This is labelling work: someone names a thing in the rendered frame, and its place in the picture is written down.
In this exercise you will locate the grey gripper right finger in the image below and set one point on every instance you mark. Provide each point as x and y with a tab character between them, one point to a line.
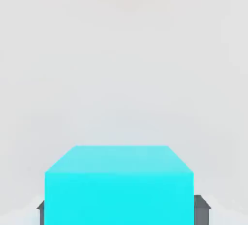
201	212

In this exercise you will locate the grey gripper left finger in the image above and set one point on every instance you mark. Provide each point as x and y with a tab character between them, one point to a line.
41	214

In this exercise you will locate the small cyan cube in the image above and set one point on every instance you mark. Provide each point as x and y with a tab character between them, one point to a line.
119	190

